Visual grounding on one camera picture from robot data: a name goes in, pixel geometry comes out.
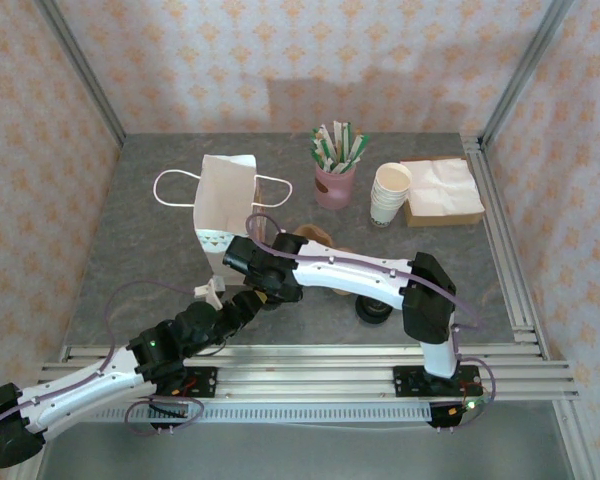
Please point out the brown pulp cup carrier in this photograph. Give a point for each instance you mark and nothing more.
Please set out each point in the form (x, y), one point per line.
(315, 234)

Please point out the aluminium side rail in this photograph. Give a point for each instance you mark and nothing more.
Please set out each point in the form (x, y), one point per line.
(501, 245)

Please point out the black lid right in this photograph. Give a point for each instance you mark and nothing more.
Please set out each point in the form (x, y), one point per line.
(375, 312)

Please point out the brown cardboard napkin box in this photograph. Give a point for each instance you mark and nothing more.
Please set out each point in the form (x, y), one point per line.
(445, 220)

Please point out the white paper napkin stack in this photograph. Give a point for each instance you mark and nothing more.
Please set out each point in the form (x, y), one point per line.
(440, 185)

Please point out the aluminium frame post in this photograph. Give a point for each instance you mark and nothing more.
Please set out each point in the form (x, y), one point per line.
(81, 65)
(527, 65)

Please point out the white paper carry bag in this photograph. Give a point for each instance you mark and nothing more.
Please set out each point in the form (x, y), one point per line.
(225, 195)

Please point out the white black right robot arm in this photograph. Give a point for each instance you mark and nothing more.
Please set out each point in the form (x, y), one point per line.
(355, 275)

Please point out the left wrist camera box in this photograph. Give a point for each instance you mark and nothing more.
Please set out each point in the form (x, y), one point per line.
(211, 292)

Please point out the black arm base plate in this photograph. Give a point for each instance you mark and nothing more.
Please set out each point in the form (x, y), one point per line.
(205, 382)
(405, 382)

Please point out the green white wrapped straw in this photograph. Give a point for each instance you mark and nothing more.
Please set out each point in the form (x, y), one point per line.
(338, 140)
(346, 142)
(326, 142)
(317, 145)
(360, 147)

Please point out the aluminium frame leg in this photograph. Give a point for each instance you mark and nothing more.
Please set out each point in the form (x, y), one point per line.
(575, 445)

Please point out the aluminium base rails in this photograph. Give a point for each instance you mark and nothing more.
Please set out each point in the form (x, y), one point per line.
(305, 370)

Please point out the black electronics box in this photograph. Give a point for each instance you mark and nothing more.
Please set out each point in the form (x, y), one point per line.
(170, 412)
(450, 415)

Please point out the pink jar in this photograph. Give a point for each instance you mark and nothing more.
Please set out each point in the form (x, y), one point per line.
(335, 192)

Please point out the white paper cup stack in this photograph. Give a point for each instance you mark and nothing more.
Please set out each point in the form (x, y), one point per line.
(387, 200)

